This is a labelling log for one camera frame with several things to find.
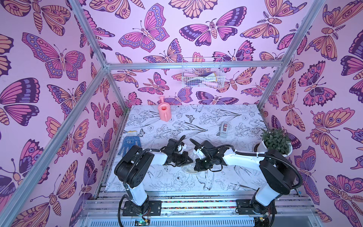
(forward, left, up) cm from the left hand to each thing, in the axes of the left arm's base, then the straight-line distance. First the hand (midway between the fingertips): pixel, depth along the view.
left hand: (193, 162), depth 90 cm
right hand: (-5, 0, +3) cm, 5 cm away
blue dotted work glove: (+16, +44, 0) cm, 47 cm away
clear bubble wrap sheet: (-4, +2, 0) cm, 5 cm away
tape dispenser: (+23, -23, +2) cm, 33 cm away
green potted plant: (+5, -46, +18) cm, 50 cm away
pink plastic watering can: (+35, +20, +12) cm, 42 cm away
